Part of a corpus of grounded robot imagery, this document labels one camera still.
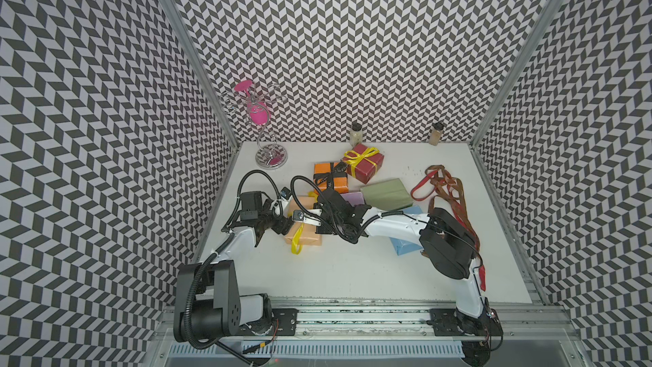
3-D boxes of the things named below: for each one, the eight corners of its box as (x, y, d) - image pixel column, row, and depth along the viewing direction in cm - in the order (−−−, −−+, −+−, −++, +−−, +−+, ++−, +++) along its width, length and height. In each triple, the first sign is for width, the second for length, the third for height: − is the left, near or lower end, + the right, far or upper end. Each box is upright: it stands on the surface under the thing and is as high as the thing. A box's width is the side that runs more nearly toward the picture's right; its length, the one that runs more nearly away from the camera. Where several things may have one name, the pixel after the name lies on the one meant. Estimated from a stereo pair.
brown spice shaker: (430, 146, 119) (437, 130, 112) (428, 138, 123) (434, 122, 115) (438, 146, 119) (445, 130, 112) (435, 138, 123) (442, 122, 115)
